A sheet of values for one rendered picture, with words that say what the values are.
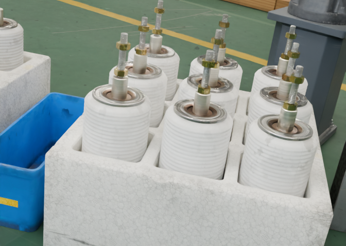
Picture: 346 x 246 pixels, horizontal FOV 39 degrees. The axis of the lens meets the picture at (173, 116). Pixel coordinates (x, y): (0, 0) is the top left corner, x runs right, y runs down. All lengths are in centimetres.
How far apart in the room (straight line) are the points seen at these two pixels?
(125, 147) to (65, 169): 9
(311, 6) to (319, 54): 11
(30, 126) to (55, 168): 28
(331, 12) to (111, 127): 66
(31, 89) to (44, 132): 9
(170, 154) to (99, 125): 11
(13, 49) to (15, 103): 11
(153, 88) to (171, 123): 13
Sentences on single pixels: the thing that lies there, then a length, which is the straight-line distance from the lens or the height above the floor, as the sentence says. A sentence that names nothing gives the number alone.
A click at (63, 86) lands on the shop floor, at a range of 140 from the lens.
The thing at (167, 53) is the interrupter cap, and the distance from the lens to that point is 91.
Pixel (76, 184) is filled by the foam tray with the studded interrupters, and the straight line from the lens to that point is 70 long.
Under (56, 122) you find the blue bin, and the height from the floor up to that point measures 6.
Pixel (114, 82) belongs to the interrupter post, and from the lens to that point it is 69.
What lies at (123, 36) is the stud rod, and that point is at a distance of 68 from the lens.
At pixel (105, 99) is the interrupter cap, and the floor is 25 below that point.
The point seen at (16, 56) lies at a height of 20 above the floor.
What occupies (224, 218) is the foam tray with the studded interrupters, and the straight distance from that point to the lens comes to 68.
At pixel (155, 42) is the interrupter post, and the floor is 27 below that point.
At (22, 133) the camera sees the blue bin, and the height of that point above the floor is 9.
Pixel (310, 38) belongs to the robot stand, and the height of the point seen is 26.
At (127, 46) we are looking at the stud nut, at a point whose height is 33.
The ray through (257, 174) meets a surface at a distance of 68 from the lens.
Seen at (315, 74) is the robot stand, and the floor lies 19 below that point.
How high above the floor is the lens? 53
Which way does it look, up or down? 24 degrees down
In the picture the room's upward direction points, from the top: 8 degrees clockwise
